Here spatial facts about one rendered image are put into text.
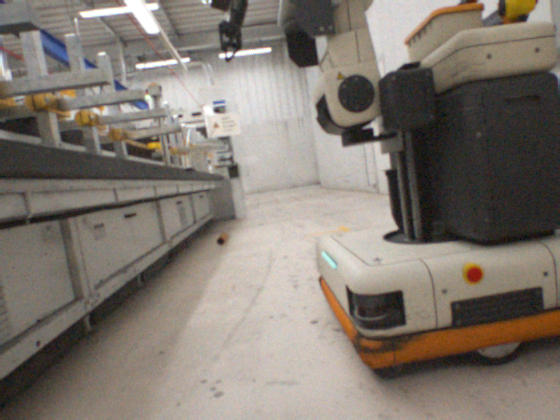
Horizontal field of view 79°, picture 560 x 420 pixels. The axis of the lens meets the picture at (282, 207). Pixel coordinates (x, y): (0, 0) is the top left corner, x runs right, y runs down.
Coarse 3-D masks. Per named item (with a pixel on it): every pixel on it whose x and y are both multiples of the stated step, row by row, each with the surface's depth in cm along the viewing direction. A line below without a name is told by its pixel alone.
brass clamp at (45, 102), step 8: (24, 96) 92; (32, 96) 92; (40, 96) 92; (48, 96) 95; (56, 96) 99; (32, 104) 92; (40, 104) 92; (48, 104) 94; (56, 104) 98; (56, 112) 98; (64, 112) 102
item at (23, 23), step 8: (0, 8) 50; (8, 8) 50; (16, 8) 50; (24, 8) 50; (32, 8) 52; (0, 16) 50; (8, 16) 50; (16, 16) 50; (24, 16) 50; (32, 16) 51; (0, 24) 50; (8, 24) 51; (16, 24) 51; (24, 24) 51; (32, 24) 51; (40, 24) 53; (0, 32) 52; (8, 32) 53; (16, 32) 53
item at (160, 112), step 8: (128, 112) 124; (136, 112) 124; (144, 112) 125; (152, 112) 125; (160, 112) 125; (72, 120) 123; (104, 120) 124; (112, 120) 124; (120, 120) 124; (128, 120) 125; (136, 120) 126; (64, 128) 123; (72, 128) 124; (80, 128) 126
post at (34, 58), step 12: (12, 0) 92; (24, 0) 92; (24, 36) 93; (36, 36) 95; (24, 48) 93; (36, 48) 94; (36, 60) 94; (36, 72) 94; (48, 120) 95; (48, 132) 95
